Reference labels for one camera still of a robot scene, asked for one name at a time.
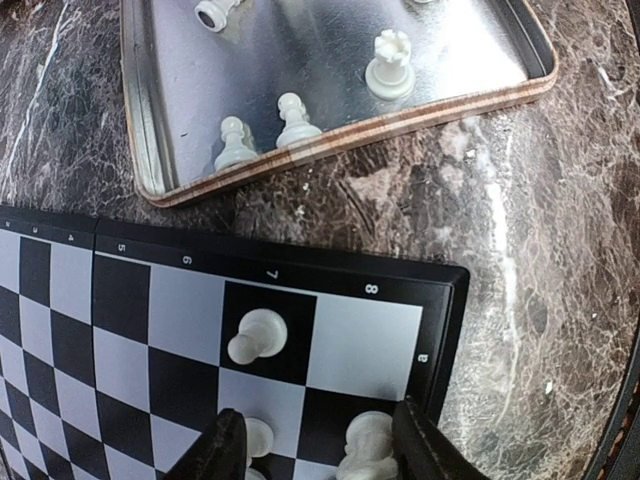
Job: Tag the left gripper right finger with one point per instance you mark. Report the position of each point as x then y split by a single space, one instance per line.
423 452

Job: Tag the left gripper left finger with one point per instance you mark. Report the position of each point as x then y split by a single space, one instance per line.
219 453

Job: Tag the white pawn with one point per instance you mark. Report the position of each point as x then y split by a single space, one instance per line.
262 333
260 438
297 125
236 150

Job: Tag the white knight chess piece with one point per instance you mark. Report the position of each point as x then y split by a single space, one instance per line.
369 448

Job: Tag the black grey chessboard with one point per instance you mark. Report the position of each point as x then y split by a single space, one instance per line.
114 345

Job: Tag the white rook in tray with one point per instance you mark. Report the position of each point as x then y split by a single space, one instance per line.
390 75

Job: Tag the white piece lying in tray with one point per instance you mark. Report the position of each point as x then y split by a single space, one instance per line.
213 14

